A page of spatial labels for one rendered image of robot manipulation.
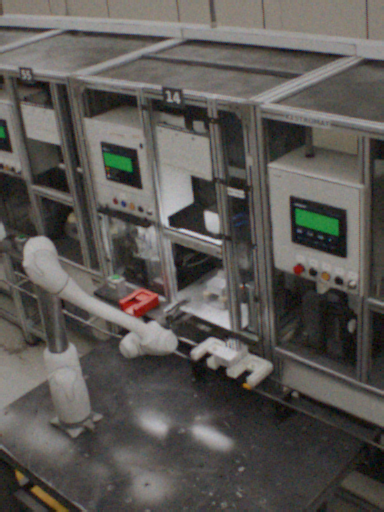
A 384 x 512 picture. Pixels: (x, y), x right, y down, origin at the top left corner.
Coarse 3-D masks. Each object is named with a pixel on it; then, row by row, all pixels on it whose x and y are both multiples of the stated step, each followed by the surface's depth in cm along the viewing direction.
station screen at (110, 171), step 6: (102, 150) 342; (108, 150) 339; (114, 150) 336; (120, 156) 335; (126, 156) 332; (108, 168) 345; (114, 168) 342; (132, 168) 332; (108, 174) 347; (114, 174) 344; (120, 174) 341; (126, 174) 337; (132, 174) 334; (120, 180) 343; (126, 180) 339; (132, 180) 336
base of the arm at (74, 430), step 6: (90, 414) 324; (96, 414) 328; (54, 420) 327; (60, 420) 321; (84, 420) 321; (90, 420) 323; (96, 420) 325; (60, 426) 323; (66, 426) 320; (72, 426) 319; (78, 426) 320; (84, 426) 320; (90, 426) 319; (66, 432) 321; (72, 432) 319; (78, 432) 319; (72, 438) 317
